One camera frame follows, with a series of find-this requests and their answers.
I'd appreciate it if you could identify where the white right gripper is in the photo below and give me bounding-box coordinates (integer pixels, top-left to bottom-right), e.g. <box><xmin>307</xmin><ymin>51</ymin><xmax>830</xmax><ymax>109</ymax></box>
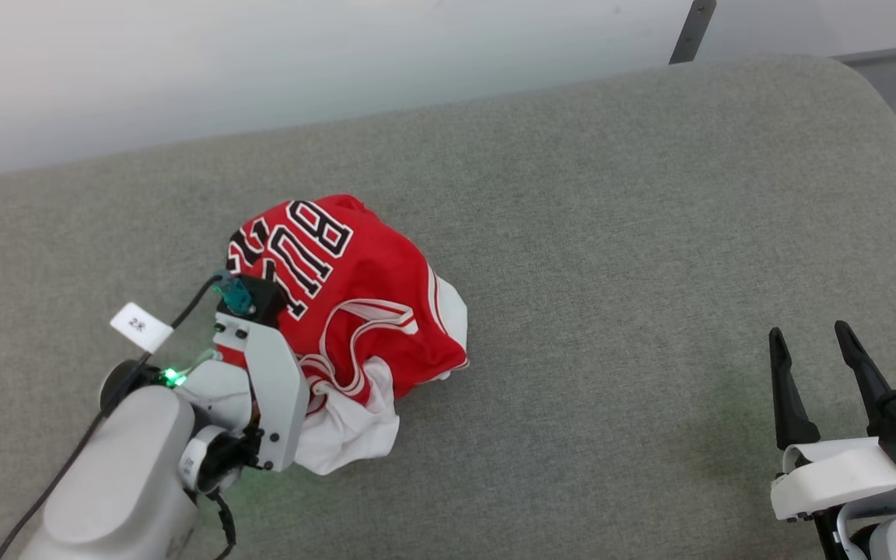
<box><xmin>768</xmin><ymin>320</ymin><xmax>896</xmax><ymax>523</ymax></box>

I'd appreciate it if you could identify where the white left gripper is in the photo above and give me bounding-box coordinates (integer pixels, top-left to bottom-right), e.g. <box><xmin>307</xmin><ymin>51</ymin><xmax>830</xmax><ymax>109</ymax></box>
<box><xmin>213</xmin><ymin>315</ymin><xmax>310</xmax><ymax>473</ymax></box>

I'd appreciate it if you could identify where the red basketball jersey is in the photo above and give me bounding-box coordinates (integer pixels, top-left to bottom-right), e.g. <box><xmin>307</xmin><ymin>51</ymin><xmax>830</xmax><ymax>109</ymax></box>
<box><xmin>226</xmin><ymin>194</ymin><xmax>470</xmax><ymax>476</ymax></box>

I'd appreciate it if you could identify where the white paper label tag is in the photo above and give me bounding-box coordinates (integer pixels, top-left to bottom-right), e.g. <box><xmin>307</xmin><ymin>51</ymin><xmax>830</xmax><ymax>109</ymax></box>
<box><xmin>110</xmin><ymin>302</ymin><xmax>175</xmax><ymax>355</ymax></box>

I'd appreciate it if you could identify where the short black arm cable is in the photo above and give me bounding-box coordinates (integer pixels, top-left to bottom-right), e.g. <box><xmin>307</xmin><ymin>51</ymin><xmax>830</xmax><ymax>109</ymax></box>
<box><xmin>207</xmin><ymin>488</ymin><xmax>238</xmax><ymax>560</ymax></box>

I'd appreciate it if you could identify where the long black camera cable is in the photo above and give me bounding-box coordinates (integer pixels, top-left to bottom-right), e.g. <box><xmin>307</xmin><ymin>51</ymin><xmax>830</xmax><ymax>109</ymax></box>
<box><xmin>0</xmin><ymin>272</ymin><xmax>229</xmax><ymax>560</ymax></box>

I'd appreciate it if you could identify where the grey metal post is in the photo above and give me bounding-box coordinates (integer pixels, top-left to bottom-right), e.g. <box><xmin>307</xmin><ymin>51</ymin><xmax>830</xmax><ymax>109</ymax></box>
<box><xmin>669</xmin><ymin>0</ymin><xmax>718</xmax><ymax>65</ymax></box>

